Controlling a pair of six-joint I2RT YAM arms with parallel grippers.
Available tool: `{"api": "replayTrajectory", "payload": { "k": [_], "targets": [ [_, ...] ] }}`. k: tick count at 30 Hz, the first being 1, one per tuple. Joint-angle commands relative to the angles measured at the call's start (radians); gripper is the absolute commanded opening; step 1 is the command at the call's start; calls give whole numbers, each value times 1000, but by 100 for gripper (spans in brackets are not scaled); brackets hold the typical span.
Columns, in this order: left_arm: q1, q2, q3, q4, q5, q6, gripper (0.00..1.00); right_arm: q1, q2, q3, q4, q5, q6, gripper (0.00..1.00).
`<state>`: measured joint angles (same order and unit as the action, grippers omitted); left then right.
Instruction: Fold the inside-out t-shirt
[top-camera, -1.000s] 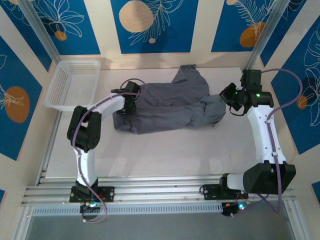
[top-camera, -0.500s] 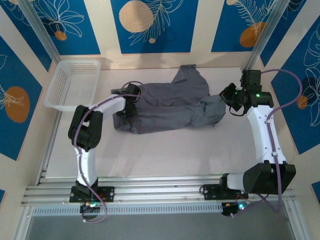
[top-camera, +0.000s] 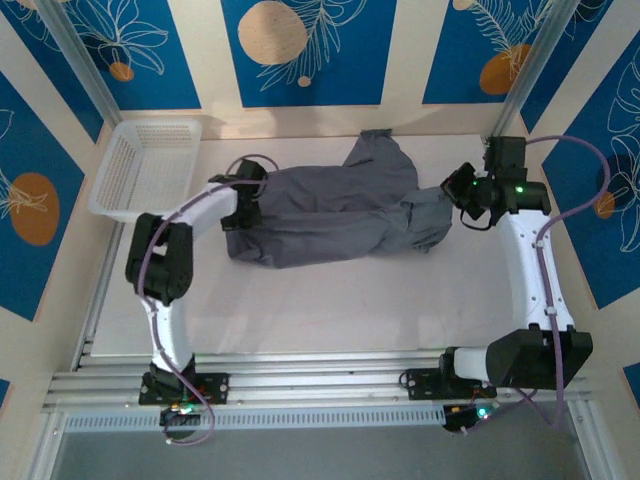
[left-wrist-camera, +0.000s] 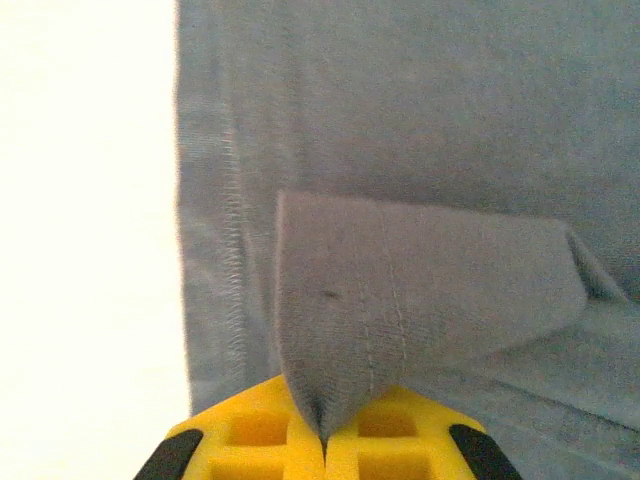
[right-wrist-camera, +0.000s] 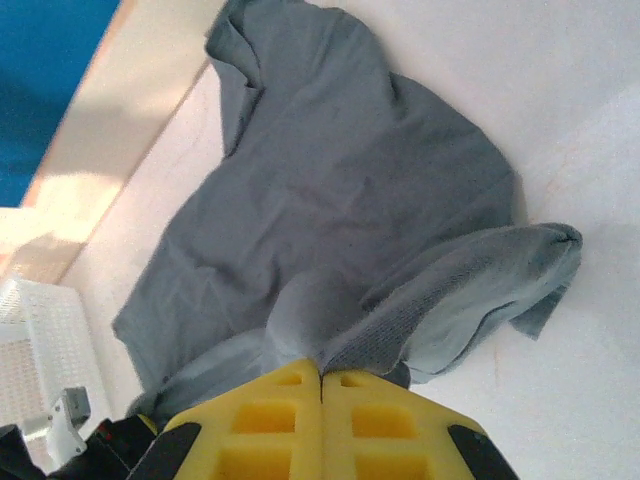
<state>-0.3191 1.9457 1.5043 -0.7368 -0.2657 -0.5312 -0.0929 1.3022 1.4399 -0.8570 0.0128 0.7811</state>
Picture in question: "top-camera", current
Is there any aluminium mounting rail beam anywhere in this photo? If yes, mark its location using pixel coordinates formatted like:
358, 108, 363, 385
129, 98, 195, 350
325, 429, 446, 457
42, 349, 596, 409

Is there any aluminium corner post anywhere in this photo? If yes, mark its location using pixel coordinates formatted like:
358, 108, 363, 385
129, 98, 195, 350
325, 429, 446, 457
487, 0, 576, 149
35, 0, 124, 129

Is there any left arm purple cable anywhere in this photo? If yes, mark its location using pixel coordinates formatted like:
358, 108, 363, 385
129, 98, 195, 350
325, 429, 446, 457
134, 153, 275, 447

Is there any gray t-shirt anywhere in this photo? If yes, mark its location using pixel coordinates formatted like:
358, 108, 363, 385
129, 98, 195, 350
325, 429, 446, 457
224, 128, 454, 271

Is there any white slotted cable duct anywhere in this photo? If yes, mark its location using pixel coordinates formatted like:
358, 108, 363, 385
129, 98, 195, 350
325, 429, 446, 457
62, 405, 449, 435

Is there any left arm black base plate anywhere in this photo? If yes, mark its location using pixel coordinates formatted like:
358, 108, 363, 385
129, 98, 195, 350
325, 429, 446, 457
138, 372, 231, 406

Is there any aluminium frame leg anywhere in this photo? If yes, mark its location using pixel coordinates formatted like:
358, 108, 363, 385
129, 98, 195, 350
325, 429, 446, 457
27, 409, 69, 480
567, 399, 602, 480

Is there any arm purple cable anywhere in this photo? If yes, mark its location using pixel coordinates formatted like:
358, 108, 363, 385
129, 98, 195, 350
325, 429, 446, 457
469, 134, 612, 436
134, 153, 275, 447

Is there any white plastic mesh basket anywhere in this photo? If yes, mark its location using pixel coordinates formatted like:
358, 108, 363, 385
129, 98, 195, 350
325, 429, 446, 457
87, 119, 204, 224

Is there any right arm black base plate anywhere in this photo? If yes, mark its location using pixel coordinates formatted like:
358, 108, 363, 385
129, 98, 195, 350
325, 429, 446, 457
405, 367, 499, 401

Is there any black controller board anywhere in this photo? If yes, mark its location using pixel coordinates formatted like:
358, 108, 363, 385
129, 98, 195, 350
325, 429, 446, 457
159, 399, 202, 429
442, 403, 501, 434

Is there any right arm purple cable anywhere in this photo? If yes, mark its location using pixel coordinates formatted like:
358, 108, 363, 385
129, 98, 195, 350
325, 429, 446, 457
469, 134, 612, 436

